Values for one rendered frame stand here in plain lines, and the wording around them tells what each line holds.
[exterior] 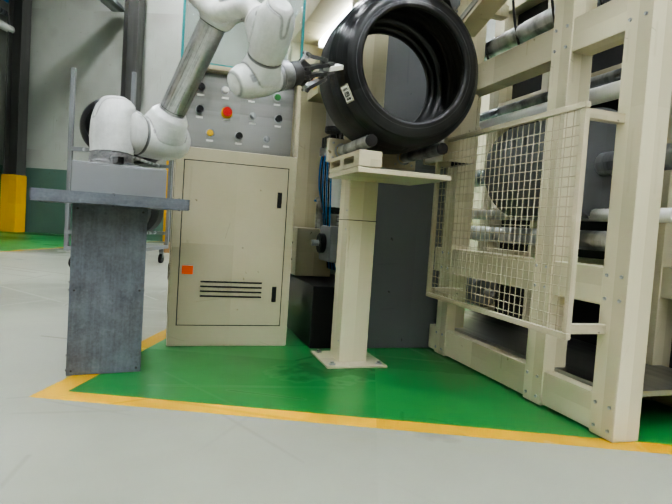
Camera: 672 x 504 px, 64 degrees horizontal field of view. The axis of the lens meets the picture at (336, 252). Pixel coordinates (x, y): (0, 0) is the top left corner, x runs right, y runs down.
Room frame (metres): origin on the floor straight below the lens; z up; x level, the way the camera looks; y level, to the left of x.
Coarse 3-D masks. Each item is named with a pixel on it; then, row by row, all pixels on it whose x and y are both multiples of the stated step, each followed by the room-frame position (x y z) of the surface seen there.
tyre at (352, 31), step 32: (384, 0) 1.90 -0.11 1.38; (416, 0) 1.93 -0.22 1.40; (352, 32) 1.87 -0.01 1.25; (384, 32) 2.20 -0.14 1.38; (416, 32) 2.23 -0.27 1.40; (448, 32) 2.12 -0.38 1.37; (352, 64) 1.87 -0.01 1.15; (448, 64) 2.23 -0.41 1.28; (448, 96) 2.24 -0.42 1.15; (352, 128) 1.99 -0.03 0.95; (384, 128) 1.92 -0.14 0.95; (416, 128) 1.94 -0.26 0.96; (448, 128) 2.00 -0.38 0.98
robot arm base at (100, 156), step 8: (96, 152) 1.97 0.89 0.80; (104, 152) 1.96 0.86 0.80; (112, 152) 1.97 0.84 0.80; (120, 152) 1.99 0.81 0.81; (88, 160) 1.99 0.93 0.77; (96, 160) 1.92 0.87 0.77; (104, 160) 1.95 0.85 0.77; (112, 160) 1.96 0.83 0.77; (120, 160) 1.98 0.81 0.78; (128, 160) 2.01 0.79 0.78
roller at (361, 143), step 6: (360, 138) 1.97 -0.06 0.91; (366, 138) 1.90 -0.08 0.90; (372, 138) 1.90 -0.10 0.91; (348, 144) 2.08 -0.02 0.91; (354, 144) 2.01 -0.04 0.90; (360, 144) 1.96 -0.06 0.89; (366, 144) 1.91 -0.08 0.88; (372, 144) 1.90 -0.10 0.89; (342, 150) 2.15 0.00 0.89; (348, 150) 2.09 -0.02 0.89; (354, 150) 2.05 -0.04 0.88
